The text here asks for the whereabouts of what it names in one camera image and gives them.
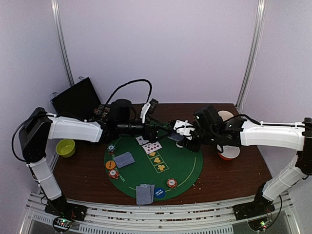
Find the teal white chip stack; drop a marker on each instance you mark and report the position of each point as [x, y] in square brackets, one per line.
[111, 149]

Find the cream mug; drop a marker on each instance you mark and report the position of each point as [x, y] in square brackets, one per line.
[225, 115]

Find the ten of diamonds card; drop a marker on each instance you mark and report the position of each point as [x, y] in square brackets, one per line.
[151, 147]

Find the dealt blue playing cards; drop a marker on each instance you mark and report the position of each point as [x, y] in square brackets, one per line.
[124, 160]

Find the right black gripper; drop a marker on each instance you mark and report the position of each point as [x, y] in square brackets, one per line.
[189, 140]

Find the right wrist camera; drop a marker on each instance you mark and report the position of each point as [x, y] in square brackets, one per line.
[182, 128]

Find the black poker chip case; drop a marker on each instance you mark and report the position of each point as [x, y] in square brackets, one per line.
[80, 101]

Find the orange big blind button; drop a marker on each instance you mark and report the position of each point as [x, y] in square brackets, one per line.
[110, 165]

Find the red poker chip stack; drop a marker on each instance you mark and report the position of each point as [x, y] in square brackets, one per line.
[171, 183]

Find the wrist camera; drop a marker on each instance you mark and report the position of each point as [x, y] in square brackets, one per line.
[182, 128]
[148, 109]

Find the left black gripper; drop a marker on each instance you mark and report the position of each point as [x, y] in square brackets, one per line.
[152, 137]

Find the front aluminium rail frame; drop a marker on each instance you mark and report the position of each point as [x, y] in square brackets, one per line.
[201, 218]

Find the blue small blind button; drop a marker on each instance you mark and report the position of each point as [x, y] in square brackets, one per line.
[159, 193]

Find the white orange bowl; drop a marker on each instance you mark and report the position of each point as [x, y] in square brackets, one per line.
[229, 152]

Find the three of spades card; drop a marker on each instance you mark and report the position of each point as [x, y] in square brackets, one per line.
[141, 140]

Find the right aluminium frame post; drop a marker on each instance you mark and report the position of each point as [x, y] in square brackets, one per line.
[257, 33]

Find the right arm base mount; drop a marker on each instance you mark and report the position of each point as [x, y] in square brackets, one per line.
[253, 209]

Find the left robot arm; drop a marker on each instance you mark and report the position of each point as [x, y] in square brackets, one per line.
[42, 126]

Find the grey card deck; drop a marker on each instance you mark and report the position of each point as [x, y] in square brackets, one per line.
[175, 136]

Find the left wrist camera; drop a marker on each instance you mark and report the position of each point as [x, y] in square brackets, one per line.
[148, 109]

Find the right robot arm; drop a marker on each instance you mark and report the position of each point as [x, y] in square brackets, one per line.
[210, 129]

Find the lime green bowl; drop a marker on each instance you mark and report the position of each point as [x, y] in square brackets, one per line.
[66, 148]

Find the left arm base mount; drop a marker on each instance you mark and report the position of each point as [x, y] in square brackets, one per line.
[71, 211]

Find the round green poker mat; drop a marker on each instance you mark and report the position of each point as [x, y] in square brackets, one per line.
[168, 162]

